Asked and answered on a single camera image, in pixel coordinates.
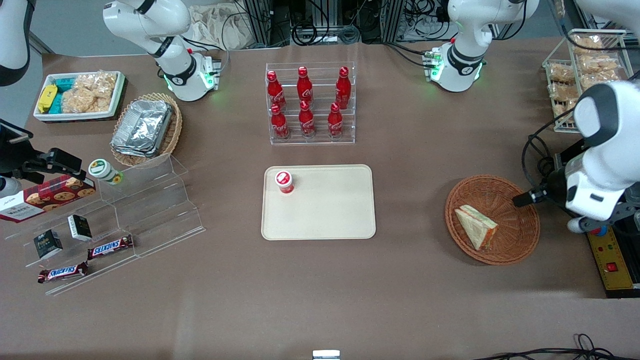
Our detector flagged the small black carton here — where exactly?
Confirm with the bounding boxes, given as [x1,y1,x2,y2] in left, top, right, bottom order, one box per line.
[67,214,93,242]
[33,229,64,260]

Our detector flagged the clear acrylic step stand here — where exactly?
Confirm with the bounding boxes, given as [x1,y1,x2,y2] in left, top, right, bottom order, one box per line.
[96,152,206,261]
[4,180,141,297]

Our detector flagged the beige cloth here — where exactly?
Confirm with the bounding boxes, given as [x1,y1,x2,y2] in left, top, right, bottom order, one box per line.
[187,4,251,51]

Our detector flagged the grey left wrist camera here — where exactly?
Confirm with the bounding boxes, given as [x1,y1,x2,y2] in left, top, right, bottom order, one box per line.
[567,216,600,235]

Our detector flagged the oval light wicker basket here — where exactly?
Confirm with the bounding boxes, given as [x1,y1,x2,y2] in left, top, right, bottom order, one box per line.
[110,92,183,168]

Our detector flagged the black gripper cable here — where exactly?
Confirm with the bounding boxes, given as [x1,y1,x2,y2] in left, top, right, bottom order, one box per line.
[521,107,576,201]

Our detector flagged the small red yogurt bottle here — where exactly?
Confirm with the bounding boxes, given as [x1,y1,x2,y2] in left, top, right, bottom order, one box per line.
[274,170,295,195]

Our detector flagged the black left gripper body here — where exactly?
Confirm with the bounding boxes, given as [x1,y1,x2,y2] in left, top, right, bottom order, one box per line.
[546,169,568,203]

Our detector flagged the round brown wicker basket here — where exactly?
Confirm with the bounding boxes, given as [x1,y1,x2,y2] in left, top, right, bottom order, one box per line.
[444,174,541,266]

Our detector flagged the green white yogurt bottle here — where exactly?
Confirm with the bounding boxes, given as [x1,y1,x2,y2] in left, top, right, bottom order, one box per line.
[88,158,124,186]

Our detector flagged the red cola bottle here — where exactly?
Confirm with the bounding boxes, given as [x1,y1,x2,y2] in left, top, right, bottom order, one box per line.
[335,66,352,110]
[270,104,290,140]
[327,103,344,139]
[297,66,314,107]
[266,70,287,111]
[298,100,317,138]

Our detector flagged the clear acrylic bottle rack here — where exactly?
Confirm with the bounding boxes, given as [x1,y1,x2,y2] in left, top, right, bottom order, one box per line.
[265,62,356,146]

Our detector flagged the black power cable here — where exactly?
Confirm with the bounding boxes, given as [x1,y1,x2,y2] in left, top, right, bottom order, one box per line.
[537,152,566,177]

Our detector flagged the black floor cable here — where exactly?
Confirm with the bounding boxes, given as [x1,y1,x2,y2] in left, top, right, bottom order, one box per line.
[472,333,640,360]

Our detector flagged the black appliance with yellow panel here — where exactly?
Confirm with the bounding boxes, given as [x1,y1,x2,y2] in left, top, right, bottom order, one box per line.
[552,137,640,299]

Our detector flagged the teal snack packet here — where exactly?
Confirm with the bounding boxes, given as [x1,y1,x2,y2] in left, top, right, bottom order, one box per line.
[50,77,76,115]

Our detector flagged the white rectangular snack tray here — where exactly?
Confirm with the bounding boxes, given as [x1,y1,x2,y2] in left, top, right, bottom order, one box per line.
[33,71,126,122]

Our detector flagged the aluminium foil container stack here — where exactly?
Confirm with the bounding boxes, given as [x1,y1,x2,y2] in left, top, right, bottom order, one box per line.
[111,99,173,157]

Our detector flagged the aluminium frame post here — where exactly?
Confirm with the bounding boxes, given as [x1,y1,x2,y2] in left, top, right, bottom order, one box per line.
[382,0,406,42]
[243,0,273,47]

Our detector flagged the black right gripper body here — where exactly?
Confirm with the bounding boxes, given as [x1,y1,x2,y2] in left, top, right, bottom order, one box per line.
[0,120,51,184]

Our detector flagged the Snickers chocolate bar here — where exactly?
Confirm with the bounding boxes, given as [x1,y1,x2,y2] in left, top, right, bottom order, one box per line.
[37,261,89,284]
[87,234,134,261]

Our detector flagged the black cable bundle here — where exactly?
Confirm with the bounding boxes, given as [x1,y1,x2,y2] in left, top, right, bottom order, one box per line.
[292,0,361,46]

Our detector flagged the white wire rack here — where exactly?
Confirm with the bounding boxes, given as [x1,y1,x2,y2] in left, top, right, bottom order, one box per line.
[542,29,640,134]

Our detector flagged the yellow snack packet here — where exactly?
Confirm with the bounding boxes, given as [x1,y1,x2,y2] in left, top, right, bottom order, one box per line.
[38,84,58,114]

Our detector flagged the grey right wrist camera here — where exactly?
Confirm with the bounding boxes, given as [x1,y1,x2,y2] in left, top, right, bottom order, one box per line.
[0,176,23,198]

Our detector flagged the triangular sandwich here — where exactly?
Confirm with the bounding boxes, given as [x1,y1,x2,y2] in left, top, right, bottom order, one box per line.
[454,204,499,252]

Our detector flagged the red tartan cookie box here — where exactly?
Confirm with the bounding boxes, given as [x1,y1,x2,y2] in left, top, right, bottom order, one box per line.
[0,174,97,224]

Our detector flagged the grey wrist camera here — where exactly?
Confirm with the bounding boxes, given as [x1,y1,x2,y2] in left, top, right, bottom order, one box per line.
[567,216,600,235]
[0,176,23,198]

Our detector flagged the beige plastic tray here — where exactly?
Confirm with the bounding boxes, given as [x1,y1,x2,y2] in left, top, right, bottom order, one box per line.
[261,164,377,241]

